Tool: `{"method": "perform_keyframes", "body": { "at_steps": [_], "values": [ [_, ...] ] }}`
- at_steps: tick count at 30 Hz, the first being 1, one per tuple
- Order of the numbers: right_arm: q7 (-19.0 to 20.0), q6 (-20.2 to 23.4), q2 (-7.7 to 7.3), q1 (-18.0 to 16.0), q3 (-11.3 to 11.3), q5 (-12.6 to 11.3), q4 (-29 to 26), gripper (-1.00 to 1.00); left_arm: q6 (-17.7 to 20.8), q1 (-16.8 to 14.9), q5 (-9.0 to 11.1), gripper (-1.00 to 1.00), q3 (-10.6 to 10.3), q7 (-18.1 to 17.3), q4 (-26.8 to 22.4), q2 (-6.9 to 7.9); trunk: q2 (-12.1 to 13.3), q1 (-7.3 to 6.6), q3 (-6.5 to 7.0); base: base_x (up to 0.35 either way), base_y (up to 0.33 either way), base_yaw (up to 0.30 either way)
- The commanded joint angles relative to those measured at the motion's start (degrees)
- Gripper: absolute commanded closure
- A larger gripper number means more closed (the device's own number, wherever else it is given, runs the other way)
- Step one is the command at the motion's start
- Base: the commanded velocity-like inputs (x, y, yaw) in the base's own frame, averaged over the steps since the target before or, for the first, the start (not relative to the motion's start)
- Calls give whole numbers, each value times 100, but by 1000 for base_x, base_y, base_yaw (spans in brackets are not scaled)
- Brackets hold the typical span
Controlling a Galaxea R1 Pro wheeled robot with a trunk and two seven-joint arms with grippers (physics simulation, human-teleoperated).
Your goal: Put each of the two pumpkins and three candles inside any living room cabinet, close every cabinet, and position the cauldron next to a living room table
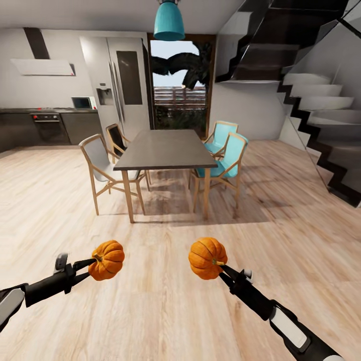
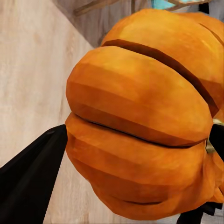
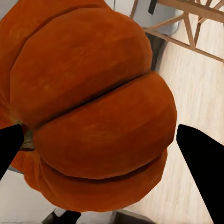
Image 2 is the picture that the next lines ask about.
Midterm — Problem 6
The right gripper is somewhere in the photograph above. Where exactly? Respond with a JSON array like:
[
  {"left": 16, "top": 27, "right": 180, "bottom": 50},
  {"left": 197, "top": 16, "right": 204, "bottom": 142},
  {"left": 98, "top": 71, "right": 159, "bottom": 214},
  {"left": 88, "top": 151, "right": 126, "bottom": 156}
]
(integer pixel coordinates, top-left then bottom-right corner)
[{"left": 183, "top": 202, "right": 223, "bottom": 221}]

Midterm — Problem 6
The pumpkin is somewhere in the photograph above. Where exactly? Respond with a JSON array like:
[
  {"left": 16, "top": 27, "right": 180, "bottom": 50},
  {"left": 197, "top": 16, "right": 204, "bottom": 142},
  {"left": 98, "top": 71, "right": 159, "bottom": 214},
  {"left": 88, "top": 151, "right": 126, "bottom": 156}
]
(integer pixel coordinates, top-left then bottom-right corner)
[
  {"left": 209, "top": 183, "right": 224, "bottom": 203},
  {"left": 65, "top": 8, "right": 224, "bottom": 220}
]

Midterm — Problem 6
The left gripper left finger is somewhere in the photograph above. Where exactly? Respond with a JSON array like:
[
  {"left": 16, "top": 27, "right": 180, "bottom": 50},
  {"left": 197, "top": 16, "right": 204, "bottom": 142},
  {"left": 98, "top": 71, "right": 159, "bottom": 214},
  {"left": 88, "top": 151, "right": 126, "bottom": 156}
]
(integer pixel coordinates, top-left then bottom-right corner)
[{"left": 0, "top": 124, "right": 68, "bottom": 224}]

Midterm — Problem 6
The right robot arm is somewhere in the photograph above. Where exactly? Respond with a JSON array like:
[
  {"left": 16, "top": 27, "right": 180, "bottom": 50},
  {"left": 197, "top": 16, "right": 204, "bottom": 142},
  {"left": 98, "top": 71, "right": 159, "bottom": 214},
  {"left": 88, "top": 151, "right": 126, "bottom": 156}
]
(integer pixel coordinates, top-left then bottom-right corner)
[{"left": 176, "top": 202, "right": 223, "bottom": 224}]

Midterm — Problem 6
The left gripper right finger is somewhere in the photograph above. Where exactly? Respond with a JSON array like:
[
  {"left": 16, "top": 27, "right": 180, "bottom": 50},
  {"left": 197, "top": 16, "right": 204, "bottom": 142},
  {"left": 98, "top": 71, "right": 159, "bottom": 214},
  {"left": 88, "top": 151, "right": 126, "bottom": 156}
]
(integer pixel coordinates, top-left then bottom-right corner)
[{"left": 209, "top": 124, "right": 224, "bottom": 162}]

